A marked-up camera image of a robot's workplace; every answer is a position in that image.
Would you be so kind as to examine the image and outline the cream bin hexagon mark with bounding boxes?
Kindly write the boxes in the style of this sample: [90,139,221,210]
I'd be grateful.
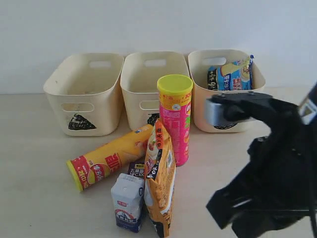
[120,51,189,130]

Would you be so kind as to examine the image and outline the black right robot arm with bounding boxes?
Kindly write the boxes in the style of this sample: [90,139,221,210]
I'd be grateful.
[205,87,317,238]

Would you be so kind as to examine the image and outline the white milk carton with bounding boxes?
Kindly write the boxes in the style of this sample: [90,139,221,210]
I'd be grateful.
[111,173,144,233]

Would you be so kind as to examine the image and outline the yellow Lays chips can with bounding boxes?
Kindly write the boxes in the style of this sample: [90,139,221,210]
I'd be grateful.
[66,124,153,191]

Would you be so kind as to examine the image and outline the purple juice carton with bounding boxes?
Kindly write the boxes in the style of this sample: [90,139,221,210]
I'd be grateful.
[127,162,145,179]

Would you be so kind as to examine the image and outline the cream bin circle mark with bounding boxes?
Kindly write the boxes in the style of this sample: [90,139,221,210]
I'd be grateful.
[188,50,265,133]

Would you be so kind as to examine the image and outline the orange instant noodle packet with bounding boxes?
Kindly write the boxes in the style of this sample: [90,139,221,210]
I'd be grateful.
[144,119,176,238]

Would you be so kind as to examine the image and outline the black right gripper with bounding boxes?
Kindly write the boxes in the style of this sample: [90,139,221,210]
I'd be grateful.
[206,129,317,238]

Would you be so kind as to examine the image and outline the pink Lays chips can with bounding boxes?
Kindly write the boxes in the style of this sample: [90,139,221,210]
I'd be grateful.
[157,74,193,167]

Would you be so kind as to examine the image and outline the blue instant noodle packet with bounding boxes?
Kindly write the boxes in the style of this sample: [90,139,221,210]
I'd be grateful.
[207,55,254,91]

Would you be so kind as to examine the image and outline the cream bin triangle mark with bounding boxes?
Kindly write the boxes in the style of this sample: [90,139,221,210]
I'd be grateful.
[43,53,124,136]

